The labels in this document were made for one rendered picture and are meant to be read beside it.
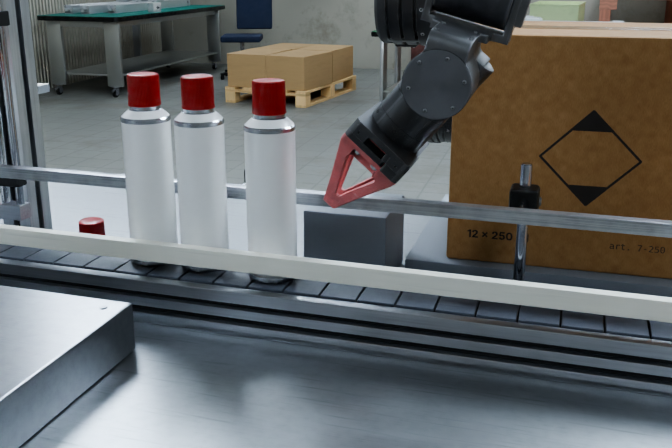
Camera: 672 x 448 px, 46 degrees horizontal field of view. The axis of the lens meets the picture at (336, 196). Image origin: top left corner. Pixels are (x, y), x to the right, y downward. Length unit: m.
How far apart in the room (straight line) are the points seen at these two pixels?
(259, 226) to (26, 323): 0.23
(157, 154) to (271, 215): 0.14
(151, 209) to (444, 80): 0.37
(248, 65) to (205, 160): 6.40
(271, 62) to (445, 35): 6.47
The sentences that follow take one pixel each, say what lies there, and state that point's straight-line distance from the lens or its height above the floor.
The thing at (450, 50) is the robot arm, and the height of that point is 1.13.
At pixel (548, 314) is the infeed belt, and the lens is 0.77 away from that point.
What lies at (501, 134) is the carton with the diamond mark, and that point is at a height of 1.01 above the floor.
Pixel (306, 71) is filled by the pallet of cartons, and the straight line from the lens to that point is 6.98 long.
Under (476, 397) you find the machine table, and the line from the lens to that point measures 0.72.
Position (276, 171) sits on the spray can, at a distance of 0.78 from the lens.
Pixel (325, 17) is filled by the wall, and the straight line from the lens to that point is 9.81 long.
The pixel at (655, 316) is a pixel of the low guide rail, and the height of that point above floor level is 0.90.
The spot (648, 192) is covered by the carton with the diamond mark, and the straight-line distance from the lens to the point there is 0.94.
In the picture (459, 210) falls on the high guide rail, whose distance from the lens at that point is 0.80.
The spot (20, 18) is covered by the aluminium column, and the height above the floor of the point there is 1.13.
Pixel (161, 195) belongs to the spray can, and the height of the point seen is 0.96.
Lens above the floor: 1.19
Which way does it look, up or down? 16 degrees down
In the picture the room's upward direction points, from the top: straight up
